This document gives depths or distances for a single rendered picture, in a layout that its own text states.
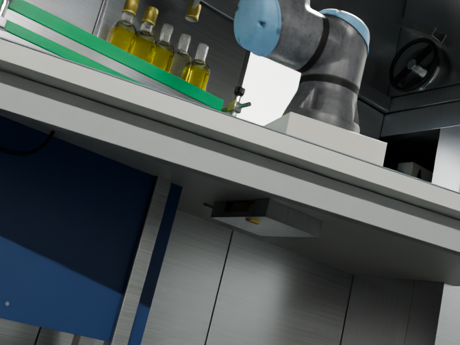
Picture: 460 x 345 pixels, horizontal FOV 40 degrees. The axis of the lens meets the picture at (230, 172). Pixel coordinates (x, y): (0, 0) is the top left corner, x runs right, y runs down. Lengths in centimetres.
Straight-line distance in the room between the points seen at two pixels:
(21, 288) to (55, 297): 7
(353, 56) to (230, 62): 81
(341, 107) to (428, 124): 117
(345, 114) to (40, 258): 69
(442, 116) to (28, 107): 157
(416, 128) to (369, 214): 119
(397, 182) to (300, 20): 34
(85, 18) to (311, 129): 88
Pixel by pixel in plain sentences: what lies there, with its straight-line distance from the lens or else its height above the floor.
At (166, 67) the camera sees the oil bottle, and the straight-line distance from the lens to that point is 168.
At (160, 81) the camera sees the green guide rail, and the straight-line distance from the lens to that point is 154.
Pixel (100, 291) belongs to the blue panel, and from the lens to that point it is 145.
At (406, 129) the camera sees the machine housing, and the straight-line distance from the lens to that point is 238.
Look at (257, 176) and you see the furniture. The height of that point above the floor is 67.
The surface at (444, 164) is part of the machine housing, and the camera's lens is 222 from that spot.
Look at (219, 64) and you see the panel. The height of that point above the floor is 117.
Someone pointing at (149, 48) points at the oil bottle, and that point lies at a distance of 167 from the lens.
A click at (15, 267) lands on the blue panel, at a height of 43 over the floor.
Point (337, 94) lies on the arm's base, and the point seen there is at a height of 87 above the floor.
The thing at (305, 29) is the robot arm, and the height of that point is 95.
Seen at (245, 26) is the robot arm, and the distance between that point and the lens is 119.
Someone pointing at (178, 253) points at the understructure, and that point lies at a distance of 187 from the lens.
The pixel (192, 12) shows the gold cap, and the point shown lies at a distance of 178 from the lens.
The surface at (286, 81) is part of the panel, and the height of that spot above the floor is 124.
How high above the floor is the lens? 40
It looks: 14 degrees up
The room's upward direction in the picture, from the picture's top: 14 degrees clockwise
